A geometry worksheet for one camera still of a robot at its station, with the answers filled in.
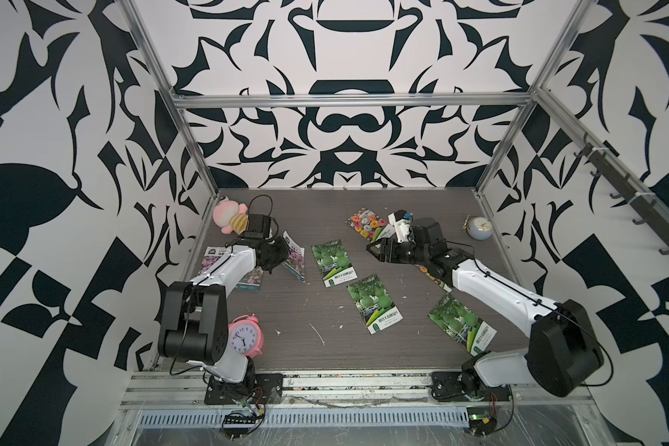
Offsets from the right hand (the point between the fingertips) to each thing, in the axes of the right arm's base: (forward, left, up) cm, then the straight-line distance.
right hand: (373, 244), depth 83 cm
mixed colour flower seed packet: (+20, -2, -17) cm, 26 cm away
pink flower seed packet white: (+1, +24, -12) cm, 27 cm away
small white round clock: (+16, -42, -15) cm, 47 cm away
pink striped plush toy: (+19, +49, -9) cm, 53 cm away
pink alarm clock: (-21, +37, -15) cm, 45 cm away
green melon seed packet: (+4, +12, -18) cm, 22 cm away
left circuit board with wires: (-42, +37, -20) cm, 59 cm away
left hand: (+5, +27, -9) cm, 29 cm away
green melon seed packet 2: (-11, -1, -18) cm, 21 cm away
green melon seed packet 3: (-18, -27, -18) cm, 37 cm away
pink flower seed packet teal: (-4, +40, -17) cm, 43 cm away
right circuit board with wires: (-41, -25, -19) cm, 52 cm away
